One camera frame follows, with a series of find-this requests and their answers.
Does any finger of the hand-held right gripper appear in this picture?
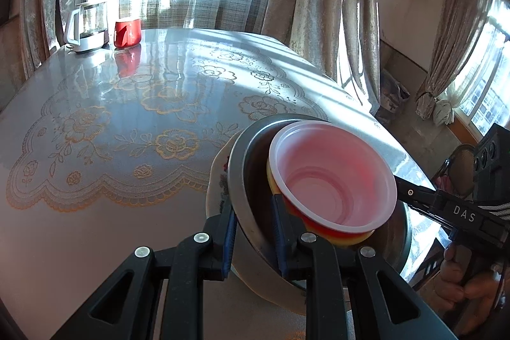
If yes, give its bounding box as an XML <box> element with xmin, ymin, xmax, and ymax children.
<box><xmin>396</xmin><ymin>192</ymin><xmax>455</xmax><ymax>234</ymax></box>
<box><xmin>392</xmin><ymin>175</ymin><xmax>441</xmax><ymax>202</ymax></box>

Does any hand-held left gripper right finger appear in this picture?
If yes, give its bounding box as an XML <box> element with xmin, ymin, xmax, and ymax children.
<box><xmin>272</xmin><ymin>194</ymin><xmax>459</xmax><ymax>340</ymax></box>

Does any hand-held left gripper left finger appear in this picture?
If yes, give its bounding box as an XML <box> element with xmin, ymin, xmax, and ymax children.
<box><xmin>52</xmin><ymin>200</ymin><xmax>239</xmax><ymax>340</ymax></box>

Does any large white patterned plate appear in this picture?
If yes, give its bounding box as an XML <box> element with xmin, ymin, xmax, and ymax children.
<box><xmin>205</xmin><ymin>133</ymin><xmax>307</xmax><ymax>317</ymax></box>

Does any stainless steel bowl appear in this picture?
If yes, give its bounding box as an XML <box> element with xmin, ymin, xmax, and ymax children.
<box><xmin>227</xmin><ymin>114</ymin><xmax>413</xmax><ymax>285</ymax></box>

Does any yellow plastic bowl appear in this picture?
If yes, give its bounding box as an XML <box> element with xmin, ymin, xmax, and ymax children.
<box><xmin>266</xmin><ymin>161</ymin><xmax>375</xmax><ymax>248</ymax></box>

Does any red plastic bowl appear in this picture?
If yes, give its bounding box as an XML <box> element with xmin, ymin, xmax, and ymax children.
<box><xmin>268</xmin><ymin>120</ymin><xmax>398</xmax><ymax>241</ymax></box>

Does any person's right hand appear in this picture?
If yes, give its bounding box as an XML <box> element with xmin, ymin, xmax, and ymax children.
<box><xmin>434</xmin><ymin>244</ymin><xmax>510</xmax><ymax>311</ymax></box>

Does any wooden chair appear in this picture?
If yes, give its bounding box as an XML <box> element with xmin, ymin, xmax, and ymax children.
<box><xmin>432</xmin><ymin>144</ymin><xmax>479</xmax><ymax>201</ymax></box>

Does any plastic bag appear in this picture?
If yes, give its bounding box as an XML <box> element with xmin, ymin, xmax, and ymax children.
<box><xmin>380</xmin><ymin>69</ymin><xmax>411</xmax><ymax>113</ymax></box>

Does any side window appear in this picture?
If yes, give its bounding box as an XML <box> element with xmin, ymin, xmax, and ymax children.
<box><xmin>446</xmin><ymin>0</ymin><xmax>510</xmax><ymax>137</ymax></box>

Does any tied beige curtain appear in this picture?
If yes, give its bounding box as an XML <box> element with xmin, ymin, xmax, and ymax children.
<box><xmin>416</xmin><ymin>0</ymin><xmax>499</xmax><ymax>126</ymax></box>

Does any lace table cloth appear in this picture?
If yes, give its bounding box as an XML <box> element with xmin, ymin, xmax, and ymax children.
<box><xmin>6</xmin><ymin>39</ymin><xmax>331</xmax><ymax>211</ymax></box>

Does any red cup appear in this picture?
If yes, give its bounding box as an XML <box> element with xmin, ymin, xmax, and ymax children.
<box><xmin>114</xmin><ymin>18</ymin><xmax>143</xmax><ymax>48</ymax></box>

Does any glass electric kettle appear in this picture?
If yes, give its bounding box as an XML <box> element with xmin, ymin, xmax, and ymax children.
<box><xmin>64</xmin><ymin>0</ymin><xmax>110</xmax><ymax>54</ymax></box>

